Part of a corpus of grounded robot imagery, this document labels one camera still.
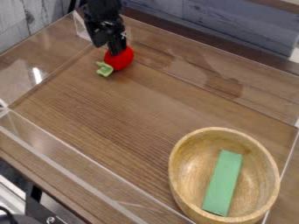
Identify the red plush strawberry toy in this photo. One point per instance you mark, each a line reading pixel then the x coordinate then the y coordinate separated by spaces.
pixel 116 63

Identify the clear acrylic tray wall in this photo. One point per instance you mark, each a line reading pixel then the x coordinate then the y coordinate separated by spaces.
pixel 82 184

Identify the clear acrylic corner bracket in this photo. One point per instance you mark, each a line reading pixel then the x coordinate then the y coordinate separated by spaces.
pixel 81 26

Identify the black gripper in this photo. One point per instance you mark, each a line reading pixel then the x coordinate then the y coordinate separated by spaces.
pixel 105 24

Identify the green rectangular block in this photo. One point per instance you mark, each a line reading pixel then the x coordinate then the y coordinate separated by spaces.
pixel 224 183

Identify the wooden bowl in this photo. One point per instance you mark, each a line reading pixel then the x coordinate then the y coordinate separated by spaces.
pixel 192 166

